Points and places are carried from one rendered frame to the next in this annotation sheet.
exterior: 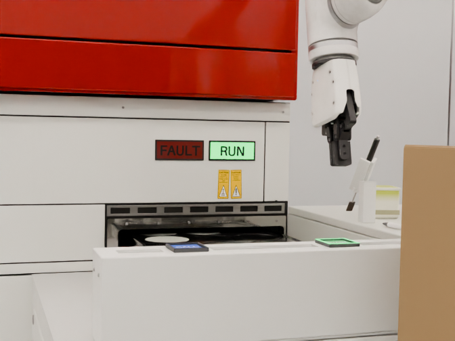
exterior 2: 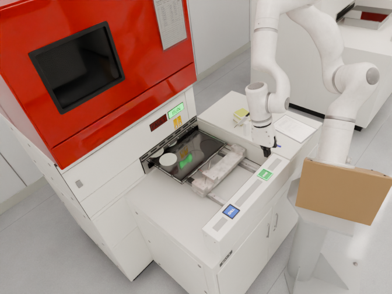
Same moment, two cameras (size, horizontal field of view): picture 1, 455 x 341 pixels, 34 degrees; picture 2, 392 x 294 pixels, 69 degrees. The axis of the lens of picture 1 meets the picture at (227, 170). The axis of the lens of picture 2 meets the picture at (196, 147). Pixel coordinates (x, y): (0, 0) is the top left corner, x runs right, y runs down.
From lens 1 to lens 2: 111 cm
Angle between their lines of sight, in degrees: 44
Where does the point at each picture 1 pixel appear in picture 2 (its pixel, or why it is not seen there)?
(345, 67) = (272, 128)
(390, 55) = not seen: outside the picture
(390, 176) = not seen: hidden behind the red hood
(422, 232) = (309, 182)
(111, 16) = (121, 93)
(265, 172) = (188, 110)
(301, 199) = not seen: hidden behind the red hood
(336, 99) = (271, 142)
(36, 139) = (105, 155)
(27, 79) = (98, 141)
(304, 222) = (210, 126)
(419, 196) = (309, 174)
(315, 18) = (257, 112)
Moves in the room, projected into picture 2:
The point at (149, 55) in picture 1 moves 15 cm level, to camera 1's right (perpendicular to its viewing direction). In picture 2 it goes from (142, 99) to (171, 88)
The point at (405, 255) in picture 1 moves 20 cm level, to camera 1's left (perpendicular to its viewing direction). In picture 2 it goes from (301, 186) to (265, 207)
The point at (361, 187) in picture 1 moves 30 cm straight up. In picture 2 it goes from (245, 125) to (245, 74)
